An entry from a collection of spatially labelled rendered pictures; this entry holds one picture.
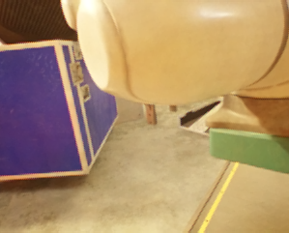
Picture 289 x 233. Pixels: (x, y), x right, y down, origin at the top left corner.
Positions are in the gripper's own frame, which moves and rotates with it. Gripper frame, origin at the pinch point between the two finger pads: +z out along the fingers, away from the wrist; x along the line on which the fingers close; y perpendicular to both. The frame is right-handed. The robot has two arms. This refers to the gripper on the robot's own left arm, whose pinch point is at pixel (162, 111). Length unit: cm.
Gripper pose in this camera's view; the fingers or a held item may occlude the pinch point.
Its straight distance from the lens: 66.3
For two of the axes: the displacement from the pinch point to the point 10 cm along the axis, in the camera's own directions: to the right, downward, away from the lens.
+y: -8.0, -1.1, 5.9
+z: 1.0, 9.4, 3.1
